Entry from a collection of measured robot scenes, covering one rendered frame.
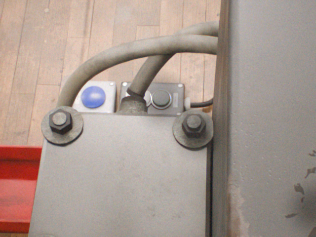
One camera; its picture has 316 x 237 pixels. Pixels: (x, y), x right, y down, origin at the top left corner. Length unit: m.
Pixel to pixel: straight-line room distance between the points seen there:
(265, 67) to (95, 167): 0.16
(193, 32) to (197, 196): 0.09
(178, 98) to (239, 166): 0.83
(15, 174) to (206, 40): 0.70
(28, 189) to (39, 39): 0.28
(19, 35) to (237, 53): 0.96
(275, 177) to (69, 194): 0.17
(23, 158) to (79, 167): 0.67
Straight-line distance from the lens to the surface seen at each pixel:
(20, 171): 1.00
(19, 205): 0.98
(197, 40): 0.33
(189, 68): 1.05
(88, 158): 0.32
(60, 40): 1.10
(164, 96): 0.98
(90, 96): 0.99
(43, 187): 0.32
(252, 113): 0.17
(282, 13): 0.19
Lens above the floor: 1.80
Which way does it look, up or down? 64 degrees down
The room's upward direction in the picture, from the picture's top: 6 degrees counter-clockwise
